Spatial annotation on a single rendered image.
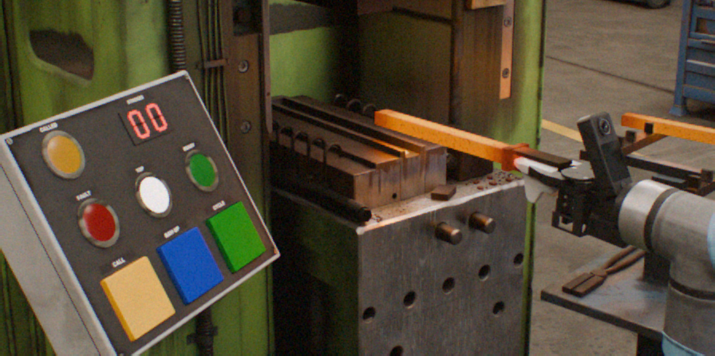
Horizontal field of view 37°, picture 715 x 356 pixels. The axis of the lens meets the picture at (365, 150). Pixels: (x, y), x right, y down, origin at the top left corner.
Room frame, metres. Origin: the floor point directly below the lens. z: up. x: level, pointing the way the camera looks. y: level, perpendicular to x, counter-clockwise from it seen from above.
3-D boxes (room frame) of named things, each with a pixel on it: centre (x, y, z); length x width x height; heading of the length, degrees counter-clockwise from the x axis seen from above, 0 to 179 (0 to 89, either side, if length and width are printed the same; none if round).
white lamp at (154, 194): (1.19, 0.25, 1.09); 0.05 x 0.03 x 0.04; 129
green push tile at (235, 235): (1.26, 0.17, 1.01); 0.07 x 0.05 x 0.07; 154
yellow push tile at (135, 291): (1.08, 0.26, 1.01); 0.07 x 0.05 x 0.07; 154
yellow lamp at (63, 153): (1.12, 0.34, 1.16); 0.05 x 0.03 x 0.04; 129
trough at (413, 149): (1.82, 0.05, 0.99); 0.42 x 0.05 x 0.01; 39
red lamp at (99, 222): (1.10, 0.30, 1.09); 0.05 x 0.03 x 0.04; 129
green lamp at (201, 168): (1.28, 0.21, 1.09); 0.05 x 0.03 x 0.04; 129
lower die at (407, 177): (1.80, 0.07, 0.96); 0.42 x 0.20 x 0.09; 39
